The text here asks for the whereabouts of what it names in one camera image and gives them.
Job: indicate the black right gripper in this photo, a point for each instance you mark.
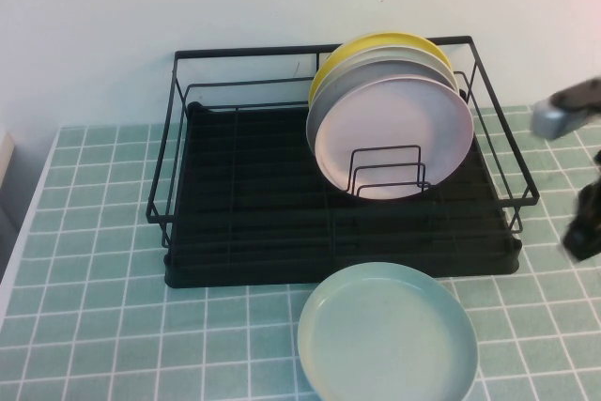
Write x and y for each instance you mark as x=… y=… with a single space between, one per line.
x=592 y=199

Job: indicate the green plate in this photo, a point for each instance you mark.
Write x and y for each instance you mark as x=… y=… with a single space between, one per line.
x=385 y=340

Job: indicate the pink plate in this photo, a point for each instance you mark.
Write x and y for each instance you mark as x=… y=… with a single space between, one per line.
x=389 y=124

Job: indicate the cream white plate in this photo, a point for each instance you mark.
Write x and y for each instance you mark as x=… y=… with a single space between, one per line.
x=385 y=53

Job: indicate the grey plate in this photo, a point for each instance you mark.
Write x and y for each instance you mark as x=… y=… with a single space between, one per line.
x=357 y=77

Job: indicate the yellow plate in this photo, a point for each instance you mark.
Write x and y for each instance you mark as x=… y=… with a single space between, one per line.
x=371 y=41

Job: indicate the black plastic drip tray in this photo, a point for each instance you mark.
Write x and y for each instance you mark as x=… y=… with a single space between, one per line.
x=244 y=161

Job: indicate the green checked tablecloth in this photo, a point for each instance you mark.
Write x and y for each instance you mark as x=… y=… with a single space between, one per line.
x=94 y=326

